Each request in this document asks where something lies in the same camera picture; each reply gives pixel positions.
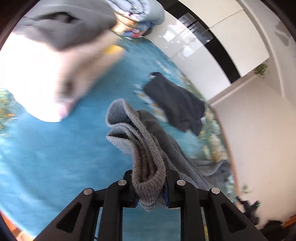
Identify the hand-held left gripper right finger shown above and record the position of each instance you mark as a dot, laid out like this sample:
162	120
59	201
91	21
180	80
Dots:
171	179

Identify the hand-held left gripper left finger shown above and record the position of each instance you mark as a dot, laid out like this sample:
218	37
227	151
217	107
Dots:
128	177

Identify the grey knitted sock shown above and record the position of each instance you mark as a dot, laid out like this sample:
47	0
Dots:
143	148

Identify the teal floral blanket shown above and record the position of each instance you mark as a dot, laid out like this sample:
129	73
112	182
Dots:
57	162

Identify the green leaf decoration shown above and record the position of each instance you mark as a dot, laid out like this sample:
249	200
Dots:
261	69
244	188

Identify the dark grey garment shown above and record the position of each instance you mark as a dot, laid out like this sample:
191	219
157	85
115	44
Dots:
175	102

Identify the black device with green light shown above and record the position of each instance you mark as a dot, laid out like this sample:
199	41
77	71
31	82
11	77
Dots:
251	209

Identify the pale cream cloth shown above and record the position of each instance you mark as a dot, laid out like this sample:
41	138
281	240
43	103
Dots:
34	76

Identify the white wardrobe with black stripe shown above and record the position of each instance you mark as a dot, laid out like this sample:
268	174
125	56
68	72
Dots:
185	39

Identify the floral folded quilt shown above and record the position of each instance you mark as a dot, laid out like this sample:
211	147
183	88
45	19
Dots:
136	31

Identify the grey folded cloth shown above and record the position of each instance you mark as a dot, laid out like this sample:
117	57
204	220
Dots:
64	27

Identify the wooden bed frame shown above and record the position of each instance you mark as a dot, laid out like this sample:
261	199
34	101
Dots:
227	148

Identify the white door frame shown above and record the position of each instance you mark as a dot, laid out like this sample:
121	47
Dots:
272	34

